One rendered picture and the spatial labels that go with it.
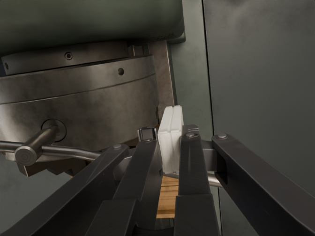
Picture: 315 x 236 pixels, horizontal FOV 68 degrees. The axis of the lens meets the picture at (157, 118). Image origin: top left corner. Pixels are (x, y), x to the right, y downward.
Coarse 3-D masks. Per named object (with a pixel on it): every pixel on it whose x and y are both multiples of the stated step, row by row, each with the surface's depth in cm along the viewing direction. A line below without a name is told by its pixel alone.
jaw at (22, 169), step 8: (64, 160) 43; (72, 160) 44; (80, 160) 45; (24, 168) 38; (32, 168) 39; (40, 168) 40; (48, 168) 44; (56, 168) 42; (64, 168) 43; (72, 168) 44; (80, 168) 46; (72, 176) 45
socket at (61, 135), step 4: (48, 120) 31; (52, 120) 32; (56, 120) 32; (44, 124) 32; (48, 124) 32; (52, 124) 32; (56, 124) 32; (60, 124) 32; (44, 128) 32; (60, 128) 32; (64, 128) 32; (60, 132) 32; (64, 132) 32; (56, 136) 32; (60, 136) 32; (64, 136) 32; (56, 140) 32
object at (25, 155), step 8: (48, 128) 31; (56, 128) 31; (40, 136) 26; (48, 136) 28; (24, 144) 24; (32, 144) 24; (40, 144) 25; (48, 144) 27; (16, 152) 23; (24, 152) 23; (32, 152) 24; (40, 152) 25; (16, 160) 24; (24, 160) 24; (32, 160) 24
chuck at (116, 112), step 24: (72, 96) 31; (96, 96) 32; (120, 96) 34; (144, 96) 38; (0, 120) 33; (24, 120) 32; (72, 120) 32; (96, 120) 33; (120, 120) 35; (144, 120) 38; (72, 144) 33; (96, 144) 34
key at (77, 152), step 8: (0, 144) 25; (8, 144) 25; (16, 144) 25; (8, 152) 25; (48, 152) 25; (56, 152) 25; (64, 152) 25; (72, 152) 25; (80, 152) 25; (88, 152) 25; (96, 152) 25; (88, 160) 26; (168, 176) 24; (176, 176) 24; (208, 176) 24; (216, 184) 23
